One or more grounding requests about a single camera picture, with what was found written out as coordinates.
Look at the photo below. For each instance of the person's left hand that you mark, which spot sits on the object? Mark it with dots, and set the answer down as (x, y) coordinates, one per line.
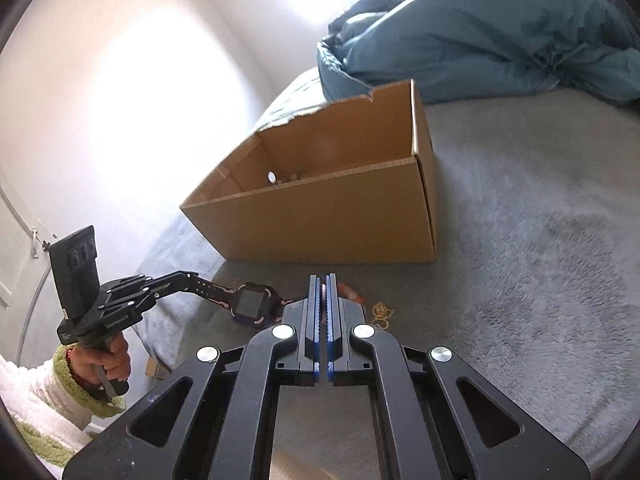
(117, 355)

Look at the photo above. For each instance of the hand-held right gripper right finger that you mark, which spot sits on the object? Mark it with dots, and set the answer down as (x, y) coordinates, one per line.
(332, 312)

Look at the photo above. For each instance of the white panelled door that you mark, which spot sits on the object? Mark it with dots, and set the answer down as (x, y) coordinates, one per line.
(20, 240)

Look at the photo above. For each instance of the teal blue duvet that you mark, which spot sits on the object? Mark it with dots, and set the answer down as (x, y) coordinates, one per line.
(475, 35)

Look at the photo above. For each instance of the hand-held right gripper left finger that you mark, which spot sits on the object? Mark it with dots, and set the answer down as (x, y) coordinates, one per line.
(314, 312)

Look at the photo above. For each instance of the person's left forearm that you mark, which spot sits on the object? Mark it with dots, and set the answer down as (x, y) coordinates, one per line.
(30, 395)

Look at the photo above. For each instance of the small brown carton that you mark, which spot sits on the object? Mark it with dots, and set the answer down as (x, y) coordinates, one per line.
(155, 367)

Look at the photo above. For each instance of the brown cardboard box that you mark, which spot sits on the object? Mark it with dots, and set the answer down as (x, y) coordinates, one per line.
(325, 215)

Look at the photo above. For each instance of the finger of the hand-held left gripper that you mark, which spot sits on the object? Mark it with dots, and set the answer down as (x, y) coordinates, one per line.
(142, 302)
(160, 281)

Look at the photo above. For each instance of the black smartwatch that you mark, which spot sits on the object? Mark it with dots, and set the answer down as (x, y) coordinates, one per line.
(247, 302)

